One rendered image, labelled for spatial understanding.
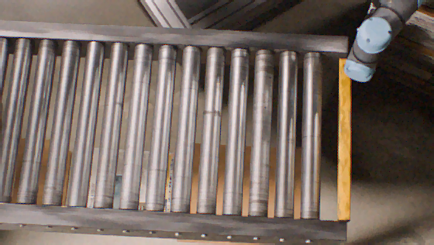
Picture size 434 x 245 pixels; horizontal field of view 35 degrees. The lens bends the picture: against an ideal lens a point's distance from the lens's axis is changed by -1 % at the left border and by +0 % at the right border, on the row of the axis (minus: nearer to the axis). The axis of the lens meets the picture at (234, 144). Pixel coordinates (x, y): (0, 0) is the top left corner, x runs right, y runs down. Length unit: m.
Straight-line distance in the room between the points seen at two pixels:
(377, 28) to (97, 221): 0.82
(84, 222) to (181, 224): 0.24
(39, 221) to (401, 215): 1.37
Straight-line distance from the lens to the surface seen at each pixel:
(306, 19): 2.77
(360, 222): 2.54
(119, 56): 1.84
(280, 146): 1.74
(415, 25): 2.23
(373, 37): 1.62
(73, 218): 1.73
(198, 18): 2.51
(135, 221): 1.70
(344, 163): 1.72
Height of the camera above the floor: 2.46
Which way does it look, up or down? 74 degrees down
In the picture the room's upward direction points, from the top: straight up
